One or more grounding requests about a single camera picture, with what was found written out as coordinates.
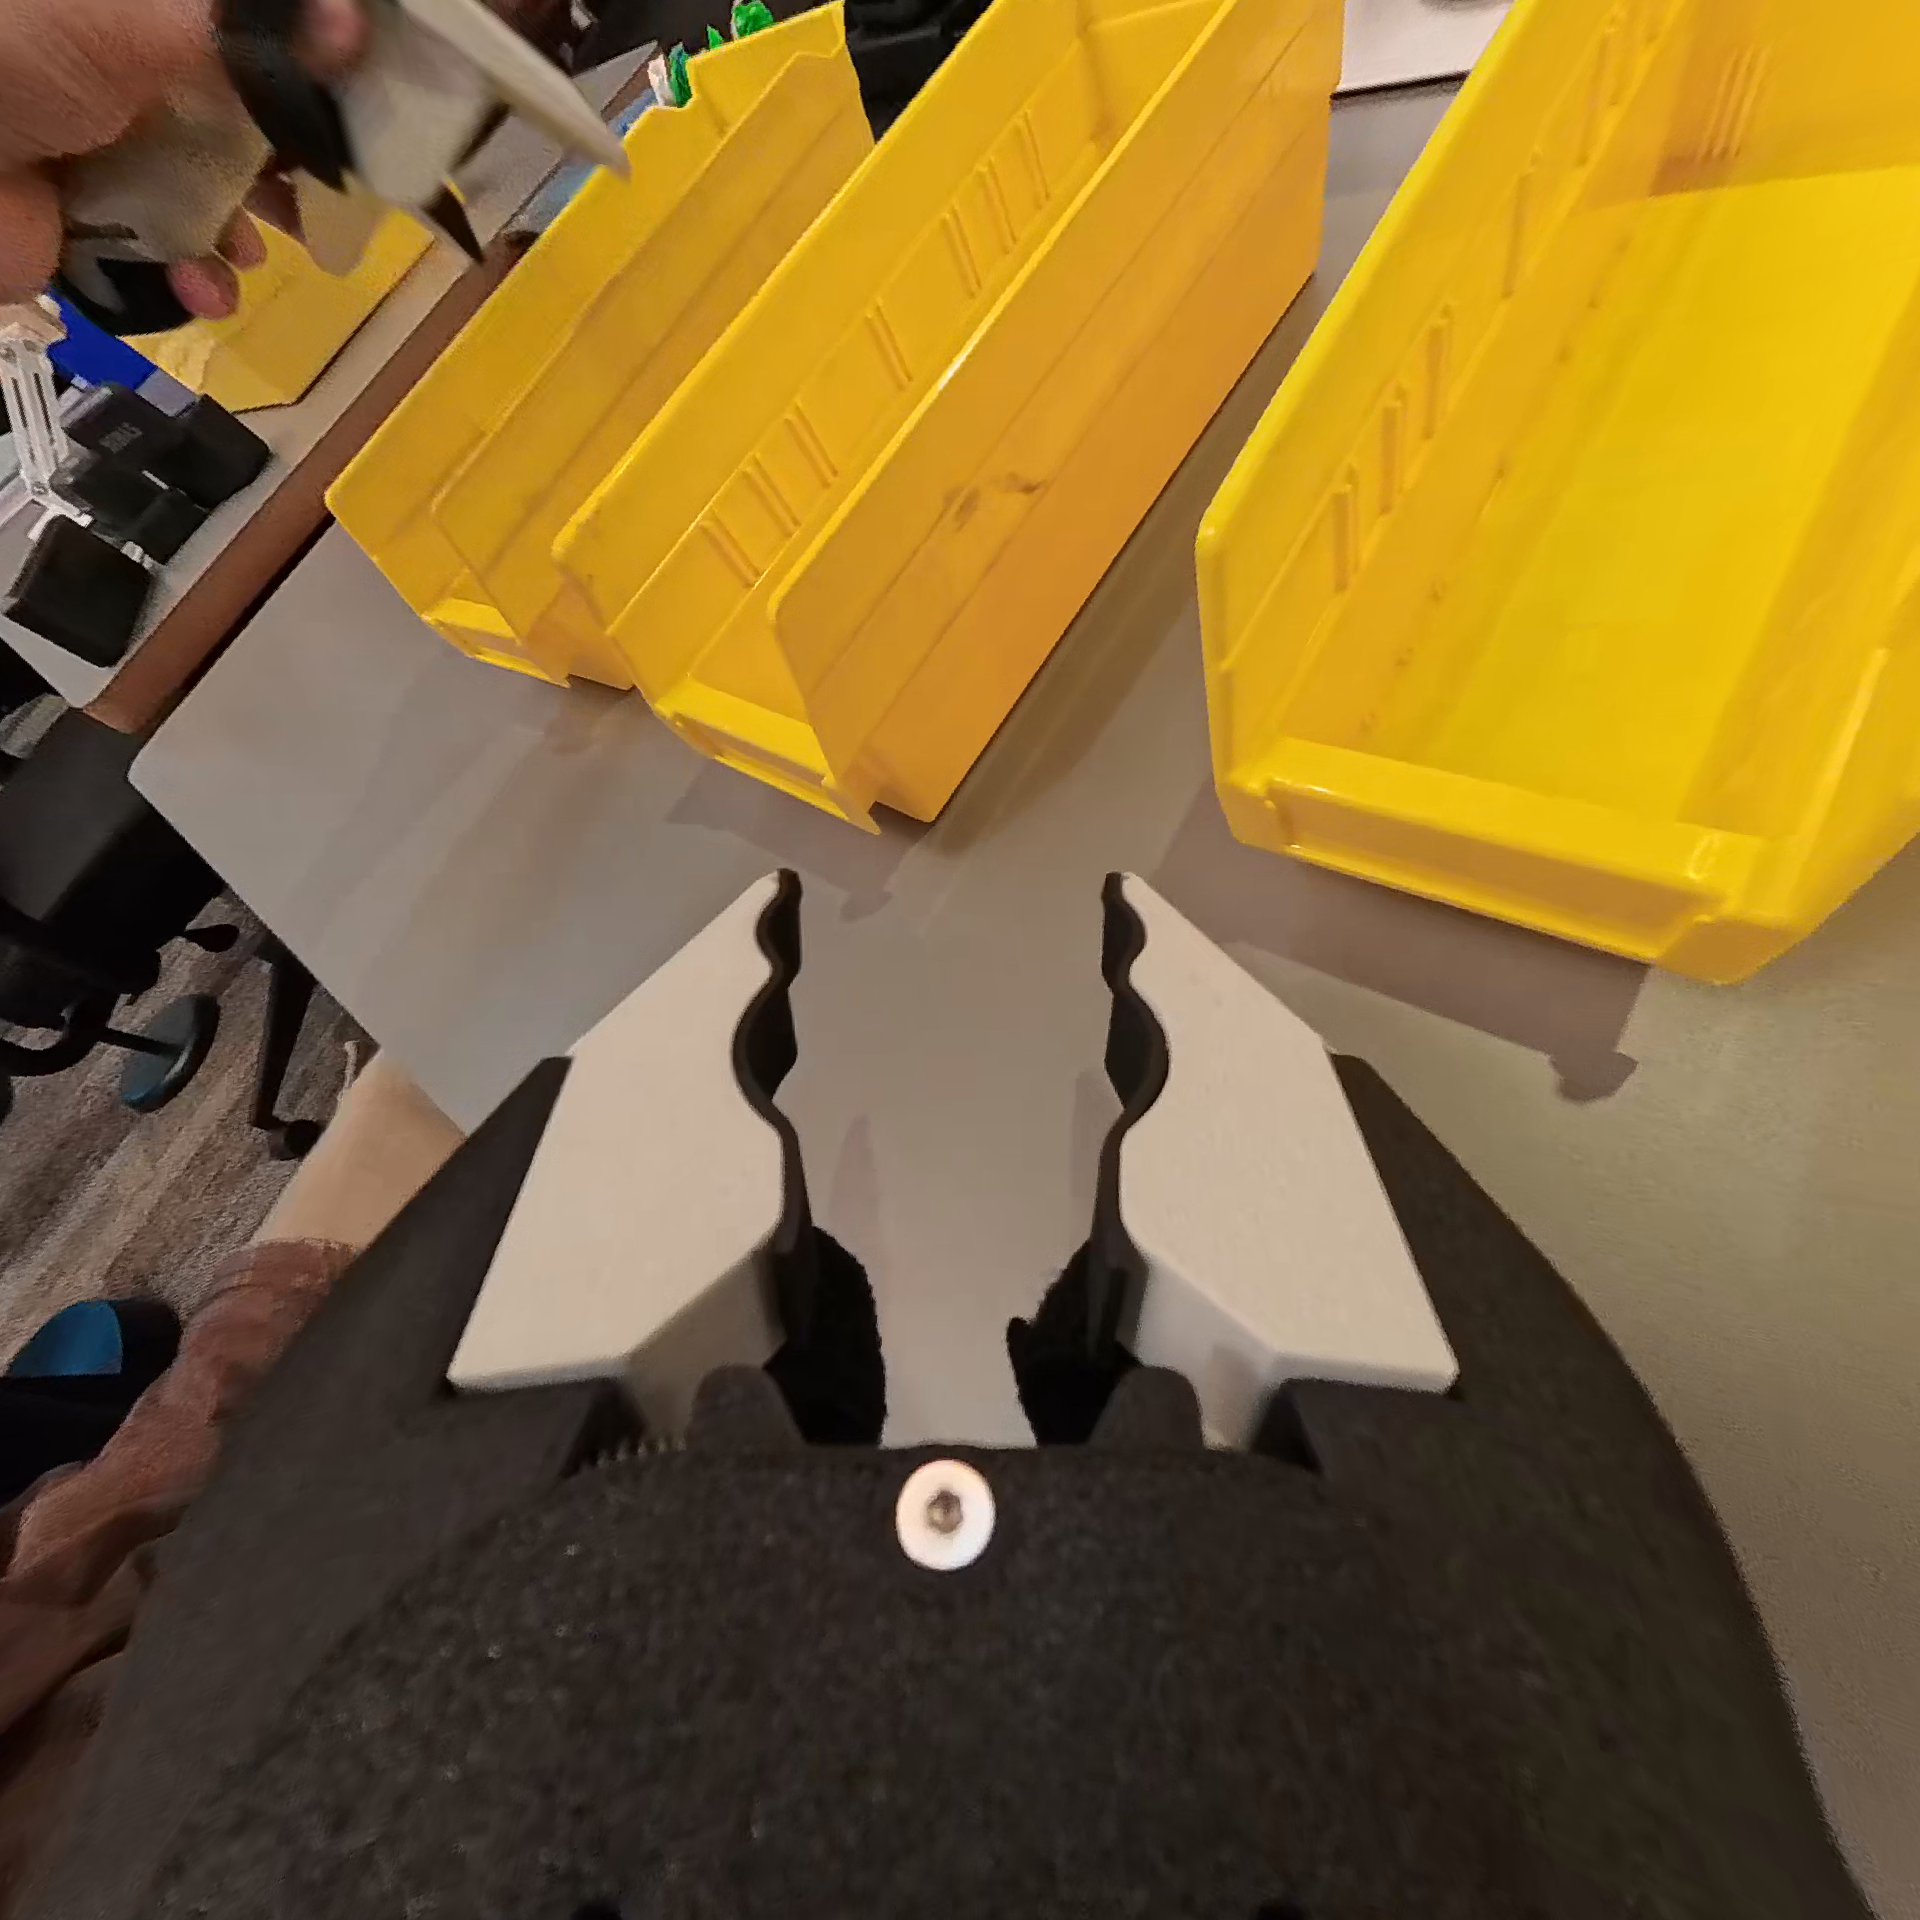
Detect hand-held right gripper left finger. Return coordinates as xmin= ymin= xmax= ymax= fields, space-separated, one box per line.
xmin=451 ymin=871 xmax=815 ymax=1419

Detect grey desk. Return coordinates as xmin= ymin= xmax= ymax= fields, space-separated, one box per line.
xmin=123 ymin=0 xmax=1920 ymax=1862

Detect white jointed stand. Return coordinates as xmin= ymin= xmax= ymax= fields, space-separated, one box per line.
xmin=0 ymin=288 xmax=87 ymax=537

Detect black case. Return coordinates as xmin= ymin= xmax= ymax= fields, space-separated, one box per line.
xmin=69 ymin=380 xmax=271 ymax=560
xmin=0 ymin=515 xmax=149 ymax=666

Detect black power station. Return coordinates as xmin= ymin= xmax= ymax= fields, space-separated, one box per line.
xmin=837 ymin=0 xmax=998 ymax=131

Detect person's left hand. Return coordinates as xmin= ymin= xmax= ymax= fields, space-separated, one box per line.
xmin=0 ymin=0 xmax=376 ymax=321

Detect blue plastic bin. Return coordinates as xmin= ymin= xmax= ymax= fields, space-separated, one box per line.
xmin=38 ymin=316 xmax=168 ymax=399

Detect person's blue black shoe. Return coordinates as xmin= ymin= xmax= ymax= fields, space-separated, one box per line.
xmin=0 ymin=1296 xmax=193 ymax=1494

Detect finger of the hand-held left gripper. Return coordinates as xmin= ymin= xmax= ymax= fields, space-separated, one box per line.
xmin=389 ymin=0 xmax=628 ymax=181
xmin=299 ymin=169 xmax=490 ymax=272

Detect yellow plastic storage bin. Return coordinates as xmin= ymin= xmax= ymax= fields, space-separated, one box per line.
xmin=553 ymin=0 xmax=1343 ymax=831
xmin=1194 ymin=0 xmax=1920 ymax=992
xmin=123 ymin=203 xmax=444 ymax=417
xmin=320 ymin=0 xmax=876 ymax=688

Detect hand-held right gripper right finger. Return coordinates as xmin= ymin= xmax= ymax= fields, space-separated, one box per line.
xmin=1087 ymin=871 xmax=1458 ymax=1448

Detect green plastic object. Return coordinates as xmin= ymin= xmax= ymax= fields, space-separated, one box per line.
xmin=650 ymin=0 xmax=779 ymax=106

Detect black office chair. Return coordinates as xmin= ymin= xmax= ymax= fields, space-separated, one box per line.
xmin=0 ymin=704 xmax=320 ymax=1156

